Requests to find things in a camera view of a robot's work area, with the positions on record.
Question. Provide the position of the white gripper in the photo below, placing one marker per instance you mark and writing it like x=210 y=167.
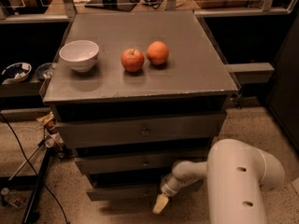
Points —
x=168 y=188

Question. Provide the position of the grey bottom drawer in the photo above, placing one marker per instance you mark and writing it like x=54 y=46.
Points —
x=104 y=189

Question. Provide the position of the grey drawer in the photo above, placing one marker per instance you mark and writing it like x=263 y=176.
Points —
x=138 y=161
x=112 y=132
x=104 y=189

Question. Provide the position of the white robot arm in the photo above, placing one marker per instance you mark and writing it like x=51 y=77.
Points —
x=236 y=174

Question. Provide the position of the grey middle drawer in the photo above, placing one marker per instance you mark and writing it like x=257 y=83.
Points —
x=138 y=161

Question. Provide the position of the grey top drawer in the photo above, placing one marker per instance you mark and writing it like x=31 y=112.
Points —
x=112 y=132

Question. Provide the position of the grey drawer cabinet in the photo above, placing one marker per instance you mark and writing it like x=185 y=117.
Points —
x=133 y=93

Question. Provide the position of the black tripod leg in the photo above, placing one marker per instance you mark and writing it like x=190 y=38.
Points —
x=30 y=211

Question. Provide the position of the white stick on floor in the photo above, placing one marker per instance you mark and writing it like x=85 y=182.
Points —
x=27 y=160

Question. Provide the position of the snack wrapper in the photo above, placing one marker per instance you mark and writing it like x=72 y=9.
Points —
x=47 y=121

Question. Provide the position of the plastic bottle on floor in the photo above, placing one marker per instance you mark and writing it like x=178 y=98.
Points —
x=13 y=197

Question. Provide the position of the red apple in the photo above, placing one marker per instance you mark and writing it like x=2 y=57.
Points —
x=132 y=60

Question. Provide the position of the orange fruit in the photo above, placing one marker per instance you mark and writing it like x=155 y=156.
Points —
x=157 y=53

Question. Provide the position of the grey side shelf block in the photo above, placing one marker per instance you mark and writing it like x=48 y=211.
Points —
x=251 y=73

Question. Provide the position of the white ceramic bowl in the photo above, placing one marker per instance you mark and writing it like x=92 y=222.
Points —
x=81 y=55

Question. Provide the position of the small dark bowl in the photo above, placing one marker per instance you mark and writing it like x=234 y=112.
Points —
x=44 y=71

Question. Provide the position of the blue patterned bowl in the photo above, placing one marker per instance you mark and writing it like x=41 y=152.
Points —
x=17 y=72

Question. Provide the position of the black monitor stand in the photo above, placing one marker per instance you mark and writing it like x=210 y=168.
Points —
x=117 y=5

